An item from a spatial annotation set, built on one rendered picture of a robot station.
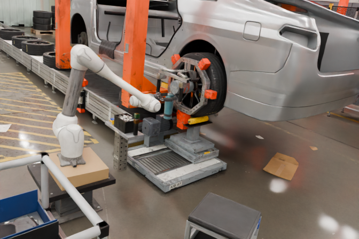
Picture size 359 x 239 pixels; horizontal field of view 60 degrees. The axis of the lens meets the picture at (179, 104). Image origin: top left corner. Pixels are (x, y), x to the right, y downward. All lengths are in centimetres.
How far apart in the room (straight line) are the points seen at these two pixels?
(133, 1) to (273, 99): 158
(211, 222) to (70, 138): 113
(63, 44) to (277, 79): 329
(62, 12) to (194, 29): 228
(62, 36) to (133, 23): 196
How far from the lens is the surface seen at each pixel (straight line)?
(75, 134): 234
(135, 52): 315
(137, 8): 311
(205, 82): 287
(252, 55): 272
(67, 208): 256
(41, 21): 1333
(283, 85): 260
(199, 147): 325
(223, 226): 205
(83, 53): 221
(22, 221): 130
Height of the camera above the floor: 159
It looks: 17 degrees down
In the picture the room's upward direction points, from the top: 7 degrees clockwise
